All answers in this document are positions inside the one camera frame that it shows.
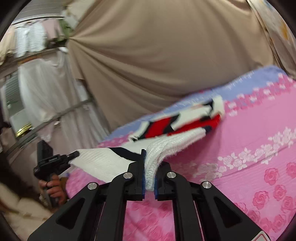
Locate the white red black knit sweater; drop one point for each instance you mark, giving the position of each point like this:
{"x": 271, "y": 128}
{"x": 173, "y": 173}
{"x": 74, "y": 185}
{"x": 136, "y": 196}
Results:
{"x": 160, "y": 138}

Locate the floral cream curtain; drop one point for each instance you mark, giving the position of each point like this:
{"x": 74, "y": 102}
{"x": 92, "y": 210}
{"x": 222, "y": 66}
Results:
{"x": 278, "y": 33}

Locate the person's left hand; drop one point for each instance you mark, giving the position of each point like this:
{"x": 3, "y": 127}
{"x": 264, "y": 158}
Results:
{"x": 54, "y": 190}

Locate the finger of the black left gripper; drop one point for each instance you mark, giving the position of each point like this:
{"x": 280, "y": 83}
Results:
{"x": 72, "y": 155}

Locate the pink purple floral bedsheet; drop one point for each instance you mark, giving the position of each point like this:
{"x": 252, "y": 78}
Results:
{"x": 250, "y": 156}

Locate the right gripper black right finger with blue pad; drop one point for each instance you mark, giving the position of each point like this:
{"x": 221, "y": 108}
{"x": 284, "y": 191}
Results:
{"x": 201, "y": 211}

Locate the beige curtain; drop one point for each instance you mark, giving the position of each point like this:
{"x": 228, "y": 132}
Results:
{"x": 139, "y": 57}

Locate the white sheer curtain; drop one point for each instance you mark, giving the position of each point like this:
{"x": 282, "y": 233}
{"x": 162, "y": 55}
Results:
{"x": 52, "y": 96}

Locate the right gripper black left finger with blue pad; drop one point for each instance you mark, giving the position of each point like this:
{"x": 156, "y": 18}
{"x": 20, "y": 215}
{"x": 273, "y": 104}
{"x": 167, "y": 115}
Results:
{"x": 97, "y": 212}

